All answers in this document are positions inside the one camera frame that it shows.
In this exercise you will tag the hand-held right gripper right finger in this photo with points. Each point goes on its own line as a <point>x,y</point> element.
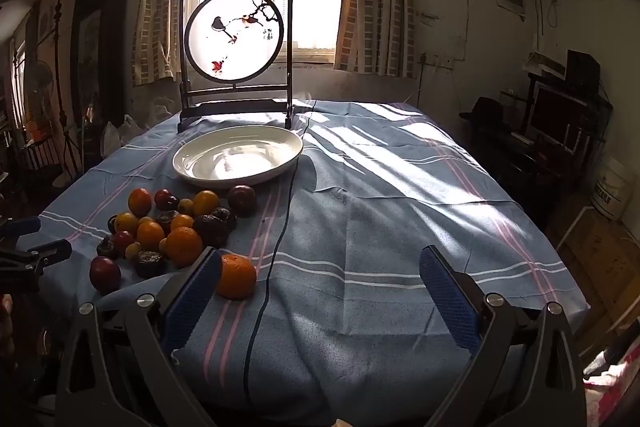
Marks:
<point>447,302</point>

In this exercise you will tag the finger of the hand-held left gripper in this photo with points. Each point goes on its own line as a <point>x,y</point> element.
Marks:
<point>50,250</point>
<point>20,226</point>

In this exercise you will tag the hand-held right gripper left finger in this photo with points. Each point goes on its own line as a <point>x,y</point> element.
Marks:
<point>192,302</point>

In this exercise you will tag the large orange tangerine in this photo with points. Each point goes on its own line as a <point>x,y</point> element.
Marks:
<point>239,278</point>
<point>184,248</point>

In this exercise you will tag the small yellow kumquat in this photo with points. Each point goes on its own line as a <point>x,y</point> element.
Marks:
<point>185,206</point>
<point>132,251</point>
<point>146,220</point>
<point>162,247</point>

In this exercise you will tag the small red plum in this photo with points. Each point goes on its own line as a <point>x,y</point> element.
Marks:
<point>123,241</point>
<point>161,197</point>

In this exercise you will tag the white oval plate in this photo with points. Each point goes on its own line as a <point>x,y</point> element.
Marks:
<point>237,157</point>

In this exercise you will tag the blue striped tablecloth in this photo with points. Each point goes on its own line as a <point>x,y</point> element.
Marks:
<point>375,232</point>

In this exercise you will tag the white plastic bag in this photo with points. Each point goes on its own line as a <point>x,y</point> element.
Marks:
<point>120,134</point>

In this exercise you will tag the standing fan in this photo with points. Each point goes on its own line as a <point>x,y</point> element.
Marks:
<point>39,82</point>

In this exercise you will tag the black metal stand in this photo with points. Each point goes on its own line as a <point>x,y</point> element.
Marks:
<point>60,82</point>

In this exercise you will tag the red white patterned cloth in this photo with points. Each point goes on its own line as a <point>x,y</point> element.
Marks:
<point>612,387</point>

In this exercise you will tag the white plastic bucket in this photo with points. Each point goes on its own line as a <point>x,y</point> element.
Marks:
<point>611,189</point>

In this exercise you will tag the computer monitor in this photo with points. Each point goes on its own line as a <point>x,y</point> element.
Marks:
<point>555,112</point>

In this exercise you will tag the black speaker box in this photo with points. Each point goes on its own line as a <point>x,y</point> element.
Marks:
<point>582,72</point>

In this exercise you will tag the round painted black-framed table screen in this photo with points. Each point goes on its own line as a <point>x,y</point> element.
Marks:
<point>232,32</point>

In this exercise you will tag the dark framed wall picture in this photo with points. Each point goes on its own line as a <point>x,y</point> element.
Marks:
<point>100,42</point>

